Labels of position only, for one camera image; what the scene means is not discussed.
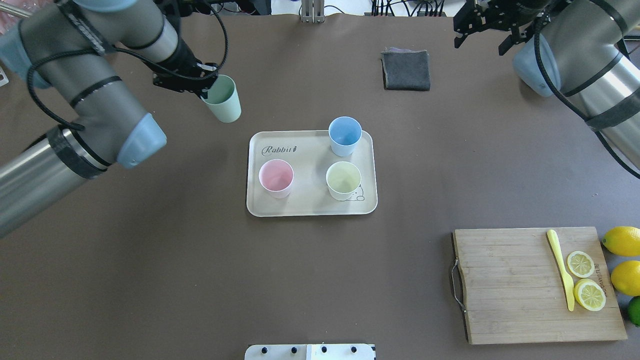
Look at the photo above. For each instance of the yellow plastic knife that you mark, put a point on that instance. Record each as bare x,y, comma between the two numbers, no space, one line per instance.
566,278

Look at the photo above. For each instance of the green cup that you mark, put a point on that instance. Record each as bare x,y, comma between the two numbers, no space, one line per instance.
222,99

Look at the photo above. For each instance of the whole lemon upper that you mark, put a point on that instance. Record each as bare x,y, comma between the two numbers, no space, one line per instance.
623,241

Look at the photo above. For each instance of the blue cup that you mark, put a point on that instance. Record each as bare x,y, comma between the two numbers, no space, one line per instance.
344,133

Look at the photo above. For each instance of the lemon slice lower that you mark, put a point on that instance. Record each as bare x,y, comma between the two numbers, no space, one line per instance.
589,295

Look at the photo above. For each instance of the whole lemon lower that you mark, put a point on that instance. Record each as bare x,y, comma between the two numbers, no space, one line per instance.
625,278

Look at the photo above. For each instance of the pink cup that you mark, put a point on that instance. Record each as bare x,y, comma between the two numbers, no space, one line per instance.
276,176

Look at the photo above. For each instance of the wooden cutting board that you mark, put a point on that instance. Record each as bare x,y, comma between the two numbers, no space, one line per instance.
512,291

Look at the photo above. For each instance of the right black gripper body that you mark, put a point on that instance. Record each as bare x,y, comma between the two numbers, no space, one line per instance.
520,13

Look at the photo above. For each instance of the pink bowl with ice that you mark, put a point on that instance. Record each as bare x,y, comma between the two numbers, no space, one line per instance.
9,15

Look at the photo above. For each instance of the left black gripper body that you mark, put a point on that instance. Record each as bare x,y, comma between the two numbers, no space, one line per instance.
181,60

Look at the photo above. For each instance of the cream yellow cup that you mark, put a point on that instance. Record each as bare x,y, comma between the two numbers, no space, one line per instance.
343,179

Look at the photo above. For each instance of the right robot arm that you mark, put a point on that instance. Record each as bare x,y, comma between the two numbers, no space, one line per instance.
572,49

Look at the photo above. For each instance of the cream rabbit tray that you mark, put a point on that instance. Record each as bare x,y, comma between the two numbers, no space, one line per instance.
310,155

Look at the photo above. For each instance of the grey folded cloth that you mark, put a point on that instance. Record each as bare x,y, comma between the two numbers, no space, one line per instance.
406,70

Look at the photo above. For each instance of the green lime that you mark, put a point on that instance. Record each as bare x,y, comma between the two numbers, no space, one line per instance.
633,311

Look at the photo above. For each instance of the lemon slice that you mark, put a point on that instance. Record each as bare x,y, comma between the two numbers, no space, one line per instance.
589,295
580,264

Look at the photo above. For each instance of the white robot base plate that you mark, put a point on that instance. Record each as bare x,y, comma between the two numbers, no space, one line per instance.
318,351

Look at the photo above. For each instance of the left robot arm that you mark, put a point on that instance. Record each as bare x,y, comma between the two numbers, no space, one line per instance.
60,53

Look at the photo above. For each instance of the lemon slice upper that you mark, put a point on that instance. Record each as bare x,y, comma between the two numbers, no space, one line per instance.
580,264

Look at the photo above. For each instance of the whole lemon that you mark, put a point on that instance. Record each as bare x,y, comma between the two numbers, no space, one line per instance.
625,278
623,241

